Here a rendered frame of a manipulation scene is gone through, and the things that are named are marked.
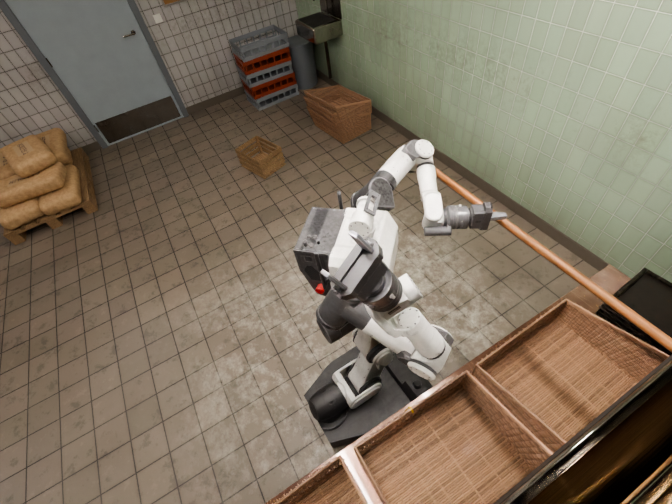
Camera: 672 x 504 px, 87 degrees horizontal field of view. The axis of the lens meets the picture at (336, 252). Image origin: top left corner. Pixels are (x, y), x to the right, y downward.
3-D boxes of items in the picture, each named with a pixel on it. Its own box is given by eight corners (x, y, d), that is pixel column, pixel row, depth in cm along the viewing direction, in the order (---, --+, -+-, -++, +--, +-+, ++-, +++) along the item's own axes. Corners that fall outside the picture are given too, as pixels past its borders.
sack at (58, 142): (71, 162, 380) (61, 151, 368) (36, 176, 373) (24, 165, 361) (68, 135, 416) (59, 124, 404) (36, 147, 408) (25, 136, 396)
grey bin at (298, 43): (324, 83, 485) (317, 39, 443) (299, 93, 476) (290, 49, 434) (311, 74, 508) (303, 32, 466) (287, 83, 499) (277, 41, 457)
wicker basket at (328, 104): (338, 132, 370) (334, 107, 349) (307, 114, 401) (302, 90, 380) (373, 113, 385) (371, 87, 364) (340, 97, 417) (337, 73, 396)
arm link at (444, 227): (450, 212, 138) (421, 213, 140) (456, 201, 128) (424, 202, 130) (453, 240, 135) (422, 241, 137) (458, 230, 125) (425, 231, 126)
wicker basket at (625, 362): (660, 399, 144) (706, 373, 123) (564, 487, 130) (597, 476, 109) (554, 313, 173) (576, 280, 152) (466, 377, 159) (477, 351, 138)
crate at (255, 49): (289, 46, 428) (287, 32, 416) (244, 62, 413) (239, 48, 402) (276, 37, 452) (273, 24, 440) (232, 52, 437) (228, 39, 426)
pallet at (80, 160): (98, 210, 368) (89, 199, 357) (15, 245, 349) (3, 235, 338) (88, 156, 440) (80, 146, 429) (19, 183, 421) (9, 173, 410)
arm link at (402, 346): (421, 381, 101) (355, 338, 102) (440, 342, 106) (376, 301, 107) (439, 381, 90) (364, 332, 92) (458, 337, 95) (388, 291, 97)
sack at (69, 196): (84, 205, 354) (74, 193, 342) (47, 219, 347) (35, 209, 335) (81, 171, 390) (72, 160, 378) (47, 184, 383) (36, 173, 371)
